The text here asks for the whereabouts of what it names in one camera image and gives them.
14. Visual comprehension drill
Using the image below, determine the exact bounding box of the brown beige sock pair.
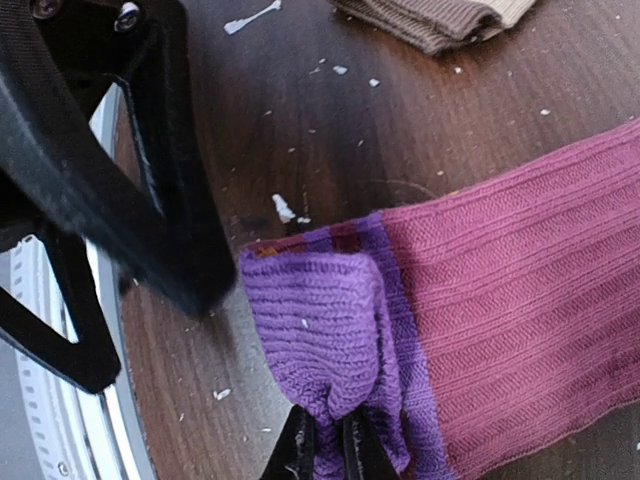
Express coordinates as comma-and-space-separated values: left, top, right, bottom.
331, 0, 535, 56

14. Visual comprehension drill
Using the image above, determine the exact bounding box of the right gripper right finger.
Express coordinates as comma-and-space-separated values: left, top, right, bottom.
342, 407, 400, 480

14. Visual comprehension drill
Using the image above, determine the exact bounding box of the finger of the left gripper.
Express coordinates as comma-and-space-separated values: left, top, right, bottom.
1, 1, 235, 316
1, 235, 121, 394

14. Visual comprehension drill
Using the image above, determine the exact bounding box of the purple magenta striped sock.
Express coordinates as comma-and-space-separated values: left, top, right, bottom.
240, 122, 639, 479

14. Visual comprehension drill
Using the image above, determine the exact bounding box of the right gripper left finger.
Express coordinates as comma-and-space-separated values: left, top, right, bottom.
260, 405, 316, 480

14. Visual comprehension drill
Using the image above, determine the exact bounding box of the aluminium front rail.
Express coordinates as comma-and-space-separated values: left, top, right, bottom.
0, 84, 156, 480

